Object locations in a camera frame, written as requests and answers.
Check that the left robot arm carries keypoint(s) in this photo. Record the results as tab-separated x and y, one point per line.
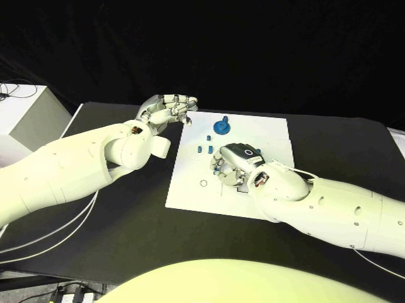
69	165

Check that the blue gear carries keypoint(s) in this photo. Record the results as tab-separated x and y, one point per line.
221	127

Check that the white box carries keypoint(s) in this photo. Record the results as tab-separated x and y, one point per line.
18	123

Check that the white task board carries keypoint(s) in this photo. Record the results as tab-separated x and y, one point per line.
195	184

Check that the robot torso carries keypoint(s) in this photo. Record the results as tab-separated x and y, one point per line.
243	281

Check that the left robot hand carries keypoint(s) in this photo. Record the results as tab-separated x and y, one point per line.
165	110

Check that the white power strip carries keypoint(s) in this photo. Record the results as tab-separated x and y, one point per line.
76	297

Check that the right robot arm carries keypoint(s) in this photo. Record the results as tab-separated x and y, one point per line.
342	208

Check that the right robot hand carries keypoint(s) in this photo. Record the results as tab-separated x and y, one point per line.
236	161

